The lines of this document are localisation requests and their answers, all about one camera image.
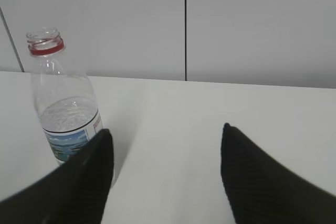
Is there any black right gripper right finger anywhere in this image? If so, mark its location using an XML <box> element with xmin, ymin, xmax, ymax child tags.
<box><xmin>220</xmin><ymin>123</ymin><xmax>335</xmax><ymax>223</ymax></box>

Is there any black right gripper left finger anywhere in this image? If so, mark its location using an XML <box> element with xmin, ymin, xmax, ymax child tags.
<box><xmin>1</xmin><ymin>129</ymin><xmax>113</xmax><ymax>223</ymax></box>

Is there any clear plastic water bottle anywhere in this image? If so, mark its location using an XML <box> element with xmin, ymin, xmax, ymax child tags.
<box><xmin>26</xmin><ymin>28</ymin><xmax>103</xmax><ymax>165</ymax></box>

